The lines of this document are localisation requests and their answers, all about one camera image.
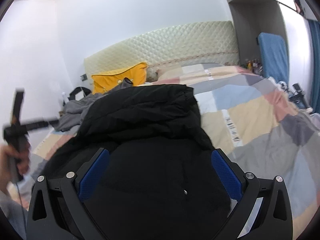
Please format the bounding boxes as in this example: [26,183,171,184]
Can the blue towel covered chair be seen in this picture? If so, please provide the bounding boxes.
[258,33,289,85]

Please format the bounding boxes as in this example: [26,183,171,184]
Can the bottles on shelf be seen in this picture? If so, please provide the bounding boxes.
[245,59,263,75]

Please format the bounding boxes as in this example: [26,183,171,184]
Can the grey fleece garment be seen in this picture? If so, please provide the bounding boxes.
[54,77,133,132]

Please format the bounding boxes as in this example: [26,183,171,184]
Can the black tripod device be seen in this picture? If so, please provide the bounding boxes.
[279,81,312,111]

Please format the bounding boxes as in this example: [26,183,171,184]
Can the person's left hand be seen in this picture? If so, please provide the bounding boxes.
[0,142,30,196]

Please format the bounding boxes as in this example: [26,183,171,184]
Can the white spray bottle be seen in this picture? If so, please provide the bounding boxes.
[62,92,68,104]

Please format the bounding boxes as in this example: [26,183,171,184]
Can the cream quilted headboard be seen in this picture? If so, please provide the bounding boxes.
[84,21,240,85]

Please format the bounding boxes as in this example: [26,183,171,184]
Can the blue curtain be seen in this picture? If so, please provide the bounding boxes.
[308,20,320,113]

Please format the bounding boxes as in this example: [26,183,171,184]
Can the grey white wardrobe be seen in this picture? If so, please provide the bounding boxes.
[218,0,313,86]

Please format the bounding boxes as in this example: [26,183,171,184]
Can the grey wall socket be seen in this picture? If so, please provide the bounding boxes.
[80,74,87,81]

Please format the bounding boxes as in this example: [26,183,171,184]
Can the black bag on nightstand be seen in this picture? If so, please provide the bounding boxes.
[68,87,92,101]

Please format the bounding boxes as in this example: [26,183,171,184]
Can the patchwork pastel bed quilt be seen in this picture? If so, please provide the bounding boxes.
[1,66,319,239]

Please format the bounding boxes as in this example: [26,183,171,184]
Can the black puffer jacket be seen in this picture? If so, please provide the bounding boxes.
[42,85,231,239]

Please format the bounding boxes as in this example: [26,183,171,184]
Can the yellow pillow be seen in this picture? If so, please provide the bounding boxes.
[91,62,148,94]

